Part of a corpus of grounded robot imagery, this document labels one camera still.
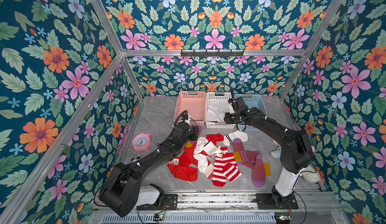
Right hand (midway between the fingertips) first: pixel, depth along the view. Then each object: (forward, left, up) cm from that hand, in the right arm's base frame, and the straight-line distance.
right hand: (230, 115), depth 92 cm
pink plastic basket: (+20, +25, -10) cm, 34 cm away
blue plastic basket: (+23, -20, -11) cm, 33 cm away
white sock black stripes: (-10, +1, -13) cm, 16 cm away
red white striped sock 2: (-28, +1, -12) cm, 31 cm away
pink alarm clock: (-14, +55, -10) cm, 58 cm away
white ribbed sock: (-16, +17, -10) cm, 25 cm away
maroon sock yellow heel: (-22, -7, -12) cm, 26 cm away
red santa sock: (-30, +28, -12) cm, 43 cm away
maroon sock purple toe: (-31, -15, -14) cm, 37 cm away
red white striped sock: (-34, +7, -13) cm, 37 cm away
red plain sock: (-22, +26, -12) cm, 36 cm away
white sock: (+11, +10, -11) cm, 18 cm away
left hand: (-10, +19, +1) cm, 22 cm away
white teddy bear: (-33, -37, -5) cm, 50 cm away
